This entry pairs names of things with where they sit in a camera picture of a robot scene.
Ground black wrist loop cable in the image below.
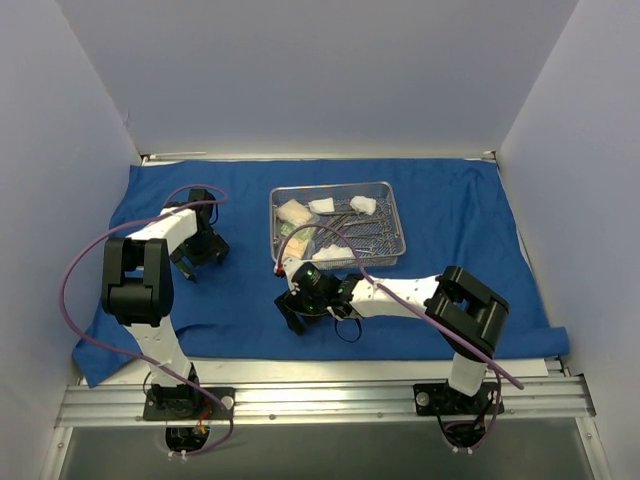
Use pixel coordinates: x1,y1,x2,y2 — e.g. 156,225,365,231
333,315,362,344

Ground steel hemostat clamp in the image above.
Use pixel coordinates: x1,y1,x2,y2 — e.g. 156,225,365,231
345,215,391,238

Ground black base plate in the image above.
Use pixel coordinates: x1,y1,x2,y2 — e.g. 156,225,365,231
142,384,228,421
413,382,504,417

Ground cream gauze pack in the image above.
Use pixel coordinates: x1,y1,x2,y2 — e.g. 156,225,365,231
276,199,317,227

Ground purple cable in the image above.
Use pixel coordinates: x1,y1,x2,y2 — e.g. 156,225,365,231
273,223,525,454
59,185,236,457

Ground peach gauze pack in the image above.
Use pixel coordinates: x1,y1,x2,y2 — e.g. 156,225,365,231
283,237,315,260

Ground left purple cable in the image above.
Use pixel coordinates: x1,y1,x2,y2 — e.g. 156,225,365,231
59,185,236,457

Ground steel mesh instrument tray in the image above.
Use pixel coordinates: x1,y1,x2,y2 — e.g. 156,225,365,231
269,181,406,266

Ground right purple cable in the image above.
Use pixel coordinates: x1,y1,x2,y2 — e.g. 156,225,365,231
273,223,525,454

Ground white gauze pad front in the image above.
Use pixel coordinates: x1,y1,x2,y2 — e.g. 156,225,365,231
312,244,354,261

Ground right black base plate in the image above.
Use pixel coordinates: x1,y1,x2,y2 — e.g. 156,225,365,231
413,382,504,417

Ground steel surgical scissors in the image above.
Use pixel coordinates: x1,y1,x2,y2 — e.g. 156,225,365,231
321,210,365,230

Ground white gauze roll middle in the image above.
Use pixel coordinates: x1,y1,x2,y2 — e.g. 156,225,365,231
308,197,335,215

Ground aluminium back rail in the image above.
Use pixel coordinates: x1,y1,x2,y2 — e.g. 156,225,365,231
140,151,497,166

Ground white gauze roll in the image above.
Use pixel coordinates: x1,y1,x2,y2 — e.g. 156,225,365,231
350,195,377,216
308,197,335,215

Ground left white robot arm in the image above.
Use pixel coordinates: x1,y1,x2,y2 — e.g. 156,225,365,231
101,185,230,419

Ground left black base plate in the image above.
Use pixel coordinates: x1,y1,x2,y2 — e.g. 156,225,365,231
142,384,228,421

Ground white gauze roll right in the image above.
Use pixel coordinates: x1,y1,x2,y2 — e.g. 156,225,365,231
350,195,377,216

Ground aluminium front rail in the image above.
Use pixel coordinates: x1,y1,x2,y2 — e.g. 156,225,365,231
55,377,596,428

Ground green paper packet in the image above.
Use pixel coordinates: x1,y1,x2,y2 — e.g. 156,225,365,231
278,222,317,241

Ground aluminium rail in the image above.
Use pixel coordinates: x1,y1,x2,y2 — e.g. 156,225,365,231
140,151,497,166
55,377,596,428

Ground blue surgical drape cloth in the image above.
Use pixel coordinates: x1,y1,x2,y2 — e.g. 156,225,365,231
71,158,571,390

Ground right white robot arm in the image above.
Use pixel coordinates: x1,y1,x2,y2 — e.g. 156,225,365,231
275,257,510,413

